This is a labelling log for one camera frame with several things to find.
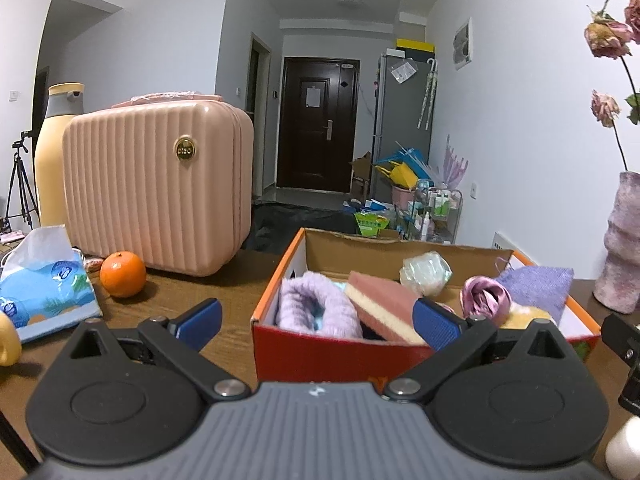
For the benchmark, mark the purple satin scrunchie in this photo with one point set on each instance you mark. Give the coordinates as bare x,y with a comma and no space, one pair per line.
485,297

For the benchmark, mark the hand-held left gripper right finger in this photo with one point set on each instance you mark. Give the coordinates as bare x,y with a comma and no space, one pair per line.
437,327

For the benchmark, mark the white folded umbrella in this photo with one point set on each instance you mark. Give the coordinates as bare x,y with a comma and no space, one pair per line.
429,92

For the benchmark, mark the pink textured vase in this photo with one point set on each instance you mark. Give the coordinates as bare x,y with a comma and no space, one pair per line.
620,250

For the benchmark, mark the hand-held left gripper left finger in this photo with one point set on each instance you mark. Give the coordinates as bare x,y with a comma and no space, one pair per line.
202,321

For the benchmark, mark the purple wall decoration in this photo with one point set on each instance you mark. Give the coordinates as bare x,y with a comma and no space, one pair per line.
450,162

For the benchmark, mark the pink and yellow sponge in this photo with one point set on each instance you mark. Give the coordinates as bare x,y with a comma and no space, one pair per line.
385,310

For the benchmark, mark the orange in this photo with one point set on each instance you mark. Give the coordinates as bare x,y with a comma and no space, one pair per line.
123,275

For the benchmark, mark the bunch of dried pink roses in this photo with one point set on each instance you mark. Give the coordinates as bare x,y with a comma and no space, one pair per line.
607,35

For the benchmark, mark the brown cardboard floor box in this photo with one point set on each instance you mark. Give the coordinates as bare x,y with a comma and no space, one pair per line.
361,177

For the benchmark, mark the pink quilted pouch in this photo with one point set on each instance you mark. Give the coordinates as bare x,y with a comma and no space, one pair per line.
165,97

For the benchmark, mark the dark brown door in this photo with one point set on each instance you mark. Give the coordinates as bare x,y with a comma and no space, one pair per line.
317,130

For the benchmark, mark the purple cleaning cloth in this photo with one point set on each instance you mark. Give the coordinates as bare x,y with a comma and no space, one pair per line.
537,287

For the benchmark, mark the red cardboard box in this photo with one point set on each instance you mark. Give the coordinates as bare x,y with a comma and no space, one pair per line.
325,355

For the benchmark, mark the pink ribbed suitcase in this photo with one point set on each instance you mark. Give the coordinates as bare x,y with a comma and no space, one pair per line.
155,190

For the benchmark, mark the blue tissue pack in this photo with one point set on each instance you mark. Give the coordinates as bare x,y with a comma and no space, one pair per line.
45,285

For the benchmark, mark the grey refrigerator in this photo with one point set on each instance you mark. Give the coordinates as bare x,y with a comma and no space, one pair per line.
400,110

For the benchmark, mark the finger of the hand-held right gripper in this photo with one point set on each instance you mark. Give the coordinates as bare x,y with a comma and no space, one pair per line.
622,337
632,390

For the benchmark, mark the yellow and blue bags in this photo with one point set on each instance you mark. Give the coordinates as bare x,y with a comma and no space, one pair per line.
402,167

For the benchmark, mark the black camera tripod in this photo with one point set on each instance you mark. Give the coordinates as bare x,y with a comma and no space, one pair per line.
21,180

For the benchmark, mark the clear plastic item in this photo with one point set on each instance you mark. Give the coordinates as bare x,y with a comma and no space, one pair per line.
425,272

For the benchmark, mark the yellow thermos bottle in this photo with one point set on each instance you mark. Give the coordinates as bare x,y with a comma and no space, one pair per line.
52,160

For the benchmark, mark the pink bin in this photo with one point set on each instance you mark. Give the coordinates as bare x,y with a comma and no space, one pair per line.
404,195

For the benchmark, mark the black floor bag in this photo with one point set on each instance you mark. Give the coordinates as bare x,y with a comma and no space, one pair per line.
300,225

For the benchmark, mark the yellow and black box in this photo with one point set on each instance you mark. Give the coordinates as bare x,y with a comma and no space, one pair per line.
415,45

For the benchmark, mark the green printed bag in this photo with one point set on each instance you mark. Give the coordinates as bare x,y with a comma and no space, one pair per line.
372,224

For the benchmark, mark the white wall access panel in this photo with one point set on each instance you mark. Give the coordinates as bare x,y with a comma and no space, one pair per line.
504,242

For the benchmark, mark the yellow bear mug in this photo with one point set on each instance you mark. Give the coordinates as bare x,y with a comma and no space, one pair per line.
9,340

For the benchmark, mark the white light switch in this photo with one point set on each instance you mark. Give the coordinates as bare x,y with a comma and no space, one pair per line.
14,95

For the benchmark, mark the white wall electrical panel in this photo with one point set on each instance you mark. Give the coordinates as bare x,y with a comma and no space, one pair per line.
462,45

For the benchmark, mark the white tape roll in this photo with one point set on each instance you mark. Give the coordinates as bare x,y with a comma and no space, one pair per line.
625,452

